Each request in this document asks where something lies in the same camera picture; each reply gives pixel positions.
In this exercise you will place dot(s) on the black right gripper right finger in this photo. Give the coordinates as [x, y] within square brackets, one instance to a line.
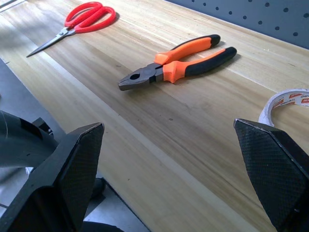
[277, 174]

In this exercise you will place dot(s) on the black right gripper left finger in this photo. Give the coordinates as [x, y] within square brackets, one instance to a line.
[70, 169]

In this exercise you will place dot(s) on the white tape roll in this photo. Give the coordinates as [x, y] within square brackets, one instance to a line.
[289, 96]

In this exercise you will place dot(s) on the orange and black pliers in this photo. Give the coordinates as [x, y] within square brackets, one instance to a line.
[173, 70]

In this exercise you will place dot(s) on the grey pegboard panel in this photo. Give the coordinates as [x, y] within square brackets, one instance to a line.
[277, 14]

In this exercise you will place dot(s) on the dark grey rounded shell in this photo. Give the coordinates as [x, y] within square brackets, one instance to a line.
[19, 142]

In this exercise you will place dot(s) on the black metal table frame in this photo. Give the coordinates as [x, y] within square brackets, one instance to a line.
[44, 126]

